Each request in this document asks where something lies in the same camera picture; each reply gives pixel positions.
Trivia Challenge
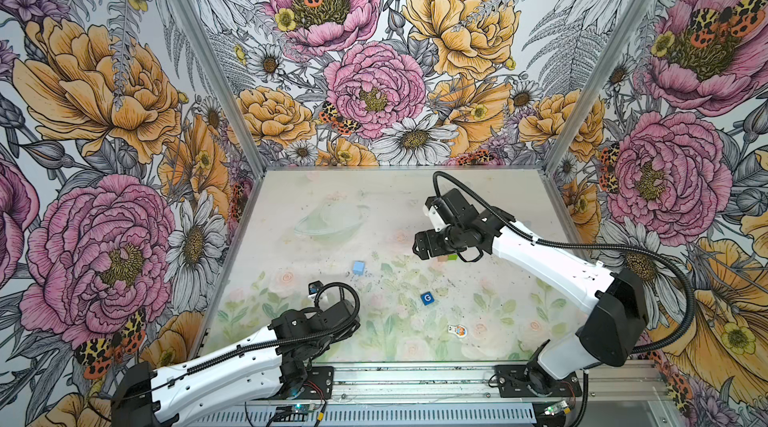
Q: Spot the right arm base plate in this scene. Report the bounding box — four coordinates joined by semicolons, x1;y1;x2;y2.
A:
487;363;583;398

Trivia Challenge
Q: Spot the blue letter G block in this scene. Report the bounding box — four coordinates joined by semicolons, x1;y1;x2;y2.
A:
420;292;435;306

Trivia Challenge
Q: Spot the green circuit board left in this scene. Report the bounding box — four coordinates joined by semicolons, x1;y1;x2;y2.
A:
291;402;317;415

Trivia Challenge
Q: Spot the black corrugated right cable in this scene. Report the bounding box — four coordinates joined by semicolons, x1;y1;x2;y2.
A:
431;171;697;356

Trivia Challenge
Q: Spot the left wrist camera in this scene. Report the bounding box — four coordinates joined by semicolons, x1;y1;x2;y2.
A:
308;281;324;298

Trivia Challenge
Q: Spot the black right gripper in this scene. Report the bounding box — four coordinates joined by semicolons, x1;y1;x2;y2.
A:
412;221;468;259

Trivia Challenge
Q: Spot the aluminium front rail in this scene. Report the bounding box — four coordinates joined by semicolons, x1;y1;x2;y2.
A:
247;361;666;404

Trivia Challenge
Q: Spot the green circuit board right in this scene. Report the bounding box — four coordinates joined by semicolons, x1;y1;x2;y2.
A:
542;400;571;416

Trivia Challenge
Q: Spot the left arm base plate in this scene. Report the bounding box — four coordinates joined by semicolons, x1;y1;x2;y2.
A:
286;366;335;401

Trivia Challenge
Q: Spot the aluminium corner post left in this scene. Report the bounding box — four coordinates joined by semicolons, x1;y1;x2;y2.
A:
169;0;267;180

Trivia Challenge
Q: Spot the green circuit board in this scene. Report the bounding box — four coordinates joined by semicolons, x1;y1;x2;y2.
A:
291;402;317;415
542;400;571;416

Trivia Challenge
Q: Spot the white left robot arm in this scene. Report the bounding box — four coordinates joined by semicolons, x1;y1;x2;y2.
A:
110;299;360;426

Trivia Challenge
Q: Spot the grey vented cable duct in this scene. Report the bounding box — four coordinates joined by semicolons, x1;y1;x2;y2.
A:
193;403;536;426

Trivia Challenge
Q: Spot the light blue cube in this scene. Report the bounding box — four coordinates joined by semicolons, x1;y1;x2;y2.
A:
352;260;366;276

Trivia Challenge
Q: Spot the aluminium corner post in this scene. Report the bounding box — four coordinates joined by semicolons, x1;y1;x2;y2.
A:
169;0;267;180
542;0;654;176

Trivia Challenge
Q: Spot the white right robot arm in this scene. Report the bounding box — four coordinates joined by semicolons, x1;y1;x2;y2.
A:
413;189;648;396

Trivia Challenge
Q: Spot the aluminium corner post right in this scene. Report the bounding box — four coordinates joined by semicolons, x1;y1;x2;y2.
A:
542;0;654;176

